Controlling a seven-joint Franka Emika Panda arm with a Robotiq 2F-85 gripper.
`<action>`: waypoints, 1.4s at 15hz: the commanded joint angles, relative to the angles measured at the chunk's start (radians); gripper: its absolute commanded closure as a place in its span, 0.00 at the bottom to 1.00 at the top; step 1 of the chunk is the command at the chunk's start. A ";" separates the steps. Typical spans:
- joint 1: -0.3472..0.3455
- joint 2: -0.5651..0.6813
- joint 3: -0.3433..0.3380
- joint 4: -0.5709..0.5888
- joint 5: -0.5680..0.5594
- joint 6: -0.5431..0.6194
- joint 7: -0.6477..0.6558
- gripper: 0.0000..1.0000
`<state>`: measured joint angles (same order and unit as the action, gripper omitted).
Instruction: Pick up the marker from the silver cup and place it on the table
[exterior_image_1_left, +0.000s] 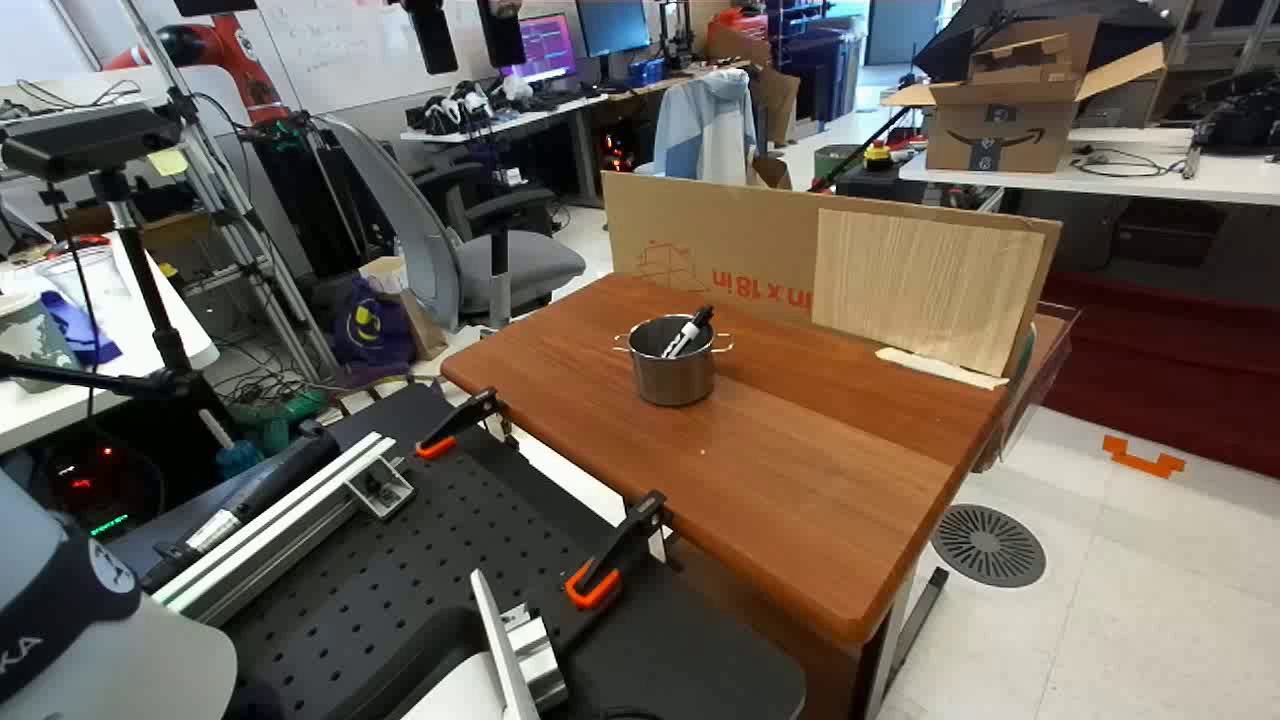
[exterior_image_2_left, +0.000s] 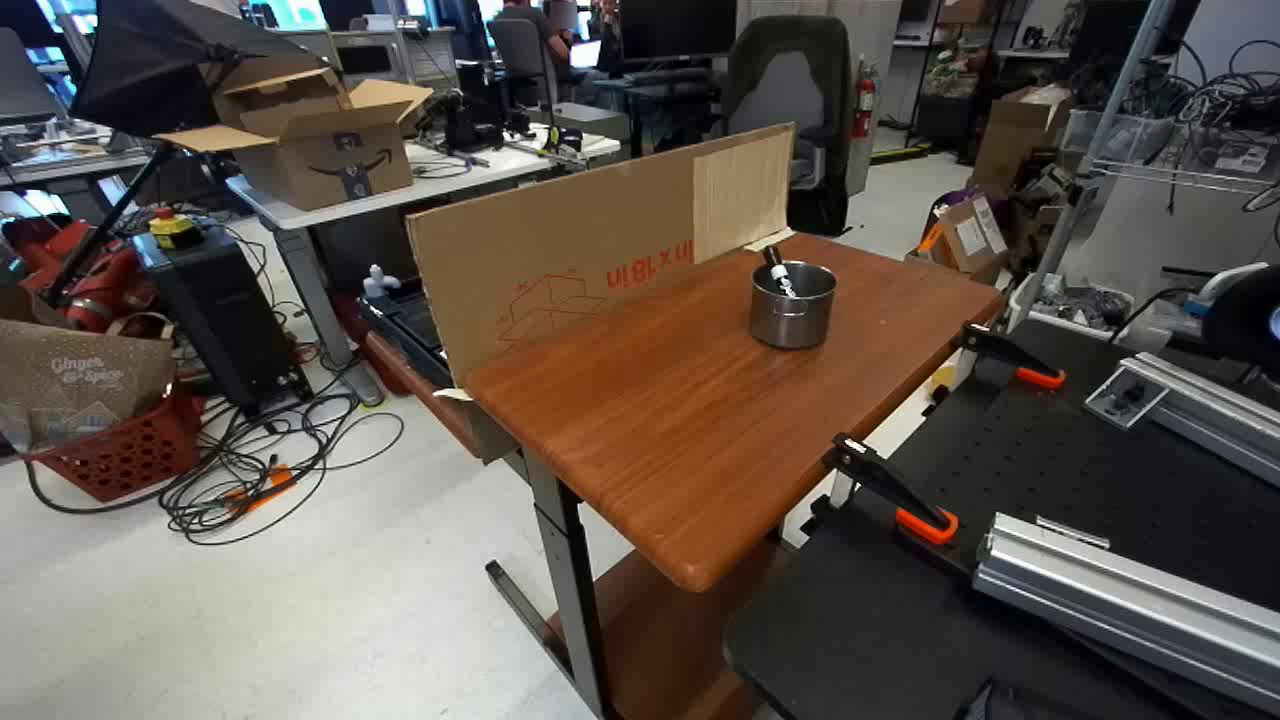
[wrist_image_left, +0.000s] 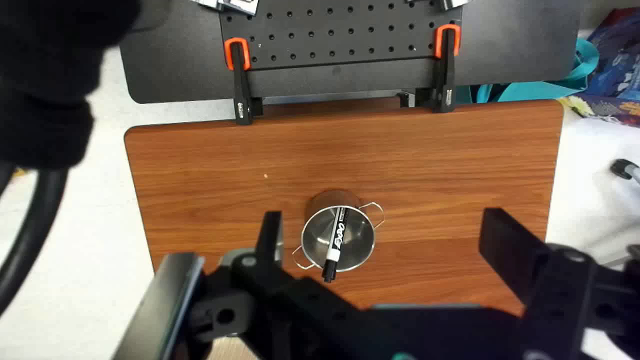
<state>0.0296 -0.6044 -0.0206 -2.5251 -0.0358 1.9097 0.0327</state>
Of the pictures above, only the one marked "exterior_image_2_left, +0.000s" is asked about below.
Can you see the black marker with white label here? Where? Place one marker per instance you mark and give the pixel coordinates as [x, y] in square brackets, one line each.
[778, 269]

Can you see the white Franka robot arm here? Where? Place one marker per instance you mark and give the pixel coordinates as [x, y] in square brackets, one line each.
[1246, 325]

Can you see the silver metal cup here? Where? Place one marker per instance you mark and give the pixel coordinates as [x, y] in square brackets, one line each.
[793, 323]

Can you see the large brown cardboard sheet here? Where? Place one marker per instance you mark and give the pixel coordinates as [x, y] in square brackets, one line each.
[546, 265]

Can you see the grey metal table leg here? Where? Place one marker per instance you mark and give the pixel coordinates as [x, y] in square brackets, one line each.
[568, 574]

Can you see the small white bottle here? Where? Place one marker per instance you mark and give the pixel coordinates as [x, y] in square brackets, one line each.
[381, 283]

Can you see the white office desk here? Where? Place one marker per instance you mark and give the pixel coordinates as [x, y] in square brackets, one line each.
[442, 174]

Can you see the black office chair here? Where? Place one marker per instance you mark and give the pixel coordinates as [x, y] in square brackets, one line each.
[789, 94]

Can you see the black computer monitor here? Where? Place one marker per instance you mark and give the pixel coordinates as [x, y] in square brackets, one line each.
[676, 25]

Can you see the red fire extinguisher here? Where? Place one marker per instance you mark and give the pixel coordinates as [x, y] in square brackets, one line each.
[864, 104]

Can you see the small labelled cardboard box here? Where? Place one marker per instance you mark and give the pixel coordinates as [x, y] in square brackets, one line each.
[965, 236]

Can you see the open Amazon cardboard box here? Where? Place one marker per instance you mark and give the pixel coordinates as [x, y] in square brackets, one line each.
[320, 142]

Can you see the black equipment case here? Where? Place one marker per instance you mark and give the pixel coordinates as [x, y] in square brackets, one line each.
[223, 313]

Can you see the tall brown cardboard box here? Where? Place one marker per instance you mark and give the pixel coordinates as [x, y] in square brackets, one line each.
[1016, 142]

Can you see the black perforated breadboard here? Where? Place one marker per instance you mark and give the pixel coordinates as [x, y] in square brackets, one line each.
[1067, 467]

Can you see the yellow red emergency stop button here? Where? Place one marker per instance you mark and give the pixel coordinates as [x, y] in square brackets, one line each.
[174, 230]

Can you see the red plastic basket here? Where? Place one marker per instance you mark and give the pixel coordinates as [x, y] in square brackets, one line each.
[126, 452]

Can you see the black photo softbox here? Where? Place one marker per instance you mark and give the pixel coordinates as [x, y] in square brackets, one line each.
[163, 60]

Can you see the aluminium extrusion rail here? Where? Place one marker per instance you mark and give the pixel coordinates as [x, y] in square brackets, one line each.
[1204, 404]
[1132, 600]

